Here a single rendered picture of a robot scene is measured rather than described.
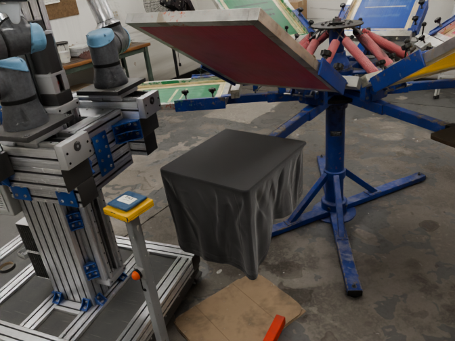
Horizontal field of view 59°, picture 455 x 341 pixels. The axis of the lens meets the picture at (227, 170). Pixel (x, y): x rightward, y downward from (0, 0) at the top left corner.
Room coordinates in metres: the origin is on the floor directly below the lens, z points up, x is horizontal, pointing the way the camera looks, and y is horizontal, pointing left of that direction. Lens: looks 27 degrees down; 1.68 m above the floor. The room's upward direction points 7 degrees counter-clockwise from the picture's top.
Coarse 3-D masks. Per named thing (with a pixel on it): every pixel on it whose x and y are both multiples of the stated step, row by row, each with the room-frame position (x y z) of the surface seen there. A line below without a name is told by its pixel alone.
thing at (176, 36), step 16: (160, 32) 1.61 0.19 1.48; (176, 32) 1.56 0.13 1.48; (192, 32) 1.51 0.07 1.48; (192, 48) 1.70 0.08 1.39; (208, 48) 1.65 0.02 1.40; (208, 64) 1.89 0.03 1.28; (224, 64) 1.82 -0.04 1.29; (240, 64) 1.75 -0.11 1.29; (240, 80) 2.02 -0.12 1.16; (256, 80) 1.94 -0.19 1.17; (272, 80) 1.86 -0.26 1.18
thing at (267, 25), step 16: (128, 16) 1.62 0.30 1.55; (144, 16) 1.56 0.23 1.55; (160, 16) 1.51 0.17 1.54; (176, 16) 1.46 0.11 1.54; (192, 16) 1.42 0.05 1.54; (208, 16) 1.37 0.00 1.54; (224, 16) 1.33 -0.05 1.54; (240, 16) 1.29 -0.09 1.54; (256, 16) 1.26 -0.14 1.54; (144, 32) 1.67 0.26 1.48; (272, 32) 1.31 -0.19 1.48; (176, 48) 1.76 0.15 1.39; (288, 48) 1.40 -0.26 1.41; (304, 48) 1.48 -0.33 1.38; (304, 64) 1.53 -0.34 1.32; (320, 80) 1.66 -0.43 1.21
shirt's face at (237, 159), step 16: (208, 144) 1.73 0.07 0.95; (224, 144) 1.71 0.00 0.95; (240, 144) 1.69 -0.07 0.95; (256, 144) 1.67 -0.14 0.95; (272, 144) 1.65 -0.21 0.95; (288, 144) 1.63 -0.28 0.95; (176, 160) 1.60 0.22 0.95; (192, 160) 1.58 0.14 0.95; (208, 160) 1.56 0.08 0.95; (224, 160) 1.54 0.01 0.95; (240, 160) 1.52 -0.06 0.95; (256, 160) 1.50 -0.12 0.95; (272, 160) 1.48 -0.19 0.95; (192, 176) 1.43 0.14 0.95; (208, 176) 1.41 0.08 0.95; (224, 176) 1.40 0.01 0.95; (240, 176) 1.38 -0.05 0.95; (256, 176) 1.37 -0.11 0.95
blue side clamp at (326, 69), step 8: (320, 64) 1.58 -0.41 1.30; (328, 64) 1.62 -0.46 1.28; (320, 72) 1.56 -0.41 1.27; (328, 72) 1.62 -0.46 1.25; (336, 72) 1.69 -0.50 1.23; (328, 80) 1.62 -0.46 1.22; (336, 80) 1.69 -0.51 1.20; (344, 80) 1.76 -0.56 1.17; (336, 88) 1.69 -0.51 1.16; (344, 88) 1.76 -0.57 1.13
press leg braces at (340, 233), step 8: (320, 176) 2.44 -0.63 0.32; (336, 176) 2.38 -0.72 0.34; (352, 176) 2.49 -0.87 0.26; (320, 184) 2.39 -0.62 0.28; (336, 184) 2.34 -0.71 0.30; (360, 184) 2.52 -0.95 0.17; (368, 184) 2.55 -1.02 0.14; (312, 192) 2.37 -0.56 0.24; (336, 192) 2.30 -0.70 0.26; (368, 192) 2.57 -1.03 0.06; (376, 192) 2.56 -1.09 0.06; (304, 200) 2.37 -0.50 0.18; (336, 200) 2.26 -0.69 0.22; (296, 208) 2.36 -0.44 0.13; (304, 208) 2.34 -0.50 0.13; (336, 208) 2.24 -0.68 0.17; (296, 216) 2.32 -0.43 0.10; (288, 224) 2.29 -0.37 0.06; (336, 232) 2.14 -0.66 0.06; (344, 232) 2.10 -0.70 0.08
